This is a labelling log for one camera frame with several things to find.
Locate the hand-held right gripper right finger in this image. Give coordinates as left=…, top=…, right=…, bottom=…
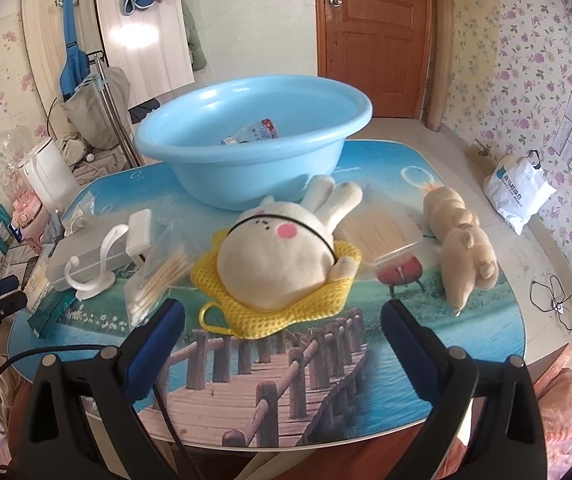
left=380, top=299, right=562, bottom=480

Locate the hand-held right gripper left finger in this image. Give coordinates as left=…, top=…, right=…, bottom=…
left=16, top=299, right=187, bottom=480

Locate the teal packet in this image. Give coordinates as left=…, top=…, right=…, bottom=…
left=28, top=285, right=76, bottom=338

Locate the bag of cotton swabs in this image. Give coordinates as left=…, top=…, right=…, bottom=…
left=124, top=220, right=217, bottom=328

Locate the white plastic hook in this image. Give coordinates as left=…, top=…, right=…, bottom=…
left=64, top=225, right=131, bottom=301

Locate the translucent white plastic case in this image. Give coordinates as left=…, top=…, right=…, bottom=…
left=46, top=212, right=136, bottom=292

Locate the small clear labelled bag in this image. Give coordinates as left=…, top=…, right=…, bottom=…
left=63, top=195, right=97, bottom=236

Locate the brown pig plush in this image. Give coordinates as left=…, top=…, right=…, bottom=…
left=423, top=186, right=498, bottom=317

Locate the yellow mesh bag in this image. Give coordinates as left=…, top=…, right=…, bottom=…
left=190, top=227, right=363, bottom=338

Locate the clear box of toothpicks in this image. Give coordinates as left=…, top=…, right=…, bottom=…
left=336, top=207, right=424, bottom=268

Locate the white bunny plush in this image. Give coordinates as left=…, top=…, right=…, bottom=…
left=216, top=175, right=364, bottom=311

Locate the blue plastic basin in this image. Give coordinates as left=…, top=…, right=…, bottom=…
left=133, top=74, right=374, bottom=212

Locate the landscape printed desktop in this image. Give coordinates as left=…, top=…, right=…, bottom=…
left=8, top=140, right=527, bottom=448

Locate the person's left leg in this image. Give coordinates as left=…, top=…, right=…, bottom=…
left=0, top=350, right=34, bottom=466

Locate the person's leg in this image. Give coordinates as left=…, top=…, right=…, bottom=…
left=536, top=367, right=572, bottom=480
left=0, top=350, right=34, bottom=466

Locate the white electric kettle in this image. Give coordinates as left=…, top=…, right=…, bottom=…
left=18, top=139, right=74, bottom=213

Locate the crumpled clear plastic bag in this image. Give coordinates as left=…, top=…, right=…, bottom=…
left=0, top=125, right=34, bottom=201

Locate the brown wooden furniture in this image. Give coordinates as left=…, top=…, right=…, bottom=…
left=533, top=344, right=572, bottom=393

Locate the herringbone patterned cabinet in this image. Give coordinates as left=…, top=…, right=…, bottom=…
left=73, top=147, right=131, bottom=186

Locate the white cloth pile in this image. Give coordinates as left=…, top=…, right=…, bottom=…
left=60, top=132, right=89, bottom=166

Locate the person's right leg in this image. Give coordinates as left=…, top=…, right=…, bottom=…
left=536, top=367, right=572, bottom=480

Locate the white plastic shopping bag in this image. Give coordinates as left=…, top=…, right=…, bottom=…
left=482, top=150, right=558, bottom=236

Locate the grey hanging bag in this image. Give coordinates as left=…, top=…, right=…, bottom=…
left=58, top=67, right=131, bottom=151

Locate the metal clothes rack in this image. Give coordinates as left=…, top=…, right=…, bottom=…
left=88, top=51, right=141, bottom=168

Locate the dark blue garment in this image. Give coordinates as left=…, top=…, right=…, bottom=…
left=126, top=100, right=161, bottom=123

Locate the clear plastic bottle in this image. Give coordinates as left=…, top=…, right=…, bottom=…
left=221, top=119, right=283, bottom=147

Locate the blue apron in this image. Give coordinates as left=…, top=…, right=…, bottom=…
left=58, top=0, right=91, bottom=103

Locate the light wooden wardrobe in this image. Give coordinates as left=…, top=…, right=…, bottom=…
left=20, top=0, right=197, bottom=111

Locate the brown wooden door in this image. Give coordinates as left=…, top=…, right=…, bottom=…
left=313, top=0, right=434, bottom=121

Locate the beige padded board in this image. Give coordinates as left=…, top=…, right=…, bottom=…
left=426, top=0, right=454, bottom=131

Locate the green jacket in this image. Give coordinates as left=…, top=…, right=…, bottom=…
left=182, top=0, right=207, bottom=73

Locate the black elastic cord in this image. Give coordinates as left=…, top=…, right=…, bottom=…
left=230, top=212, right=339, bottom=262

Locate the black floor cable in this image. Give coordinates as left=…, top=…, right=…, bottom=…
left=531, top=270, right=572, bottom=336

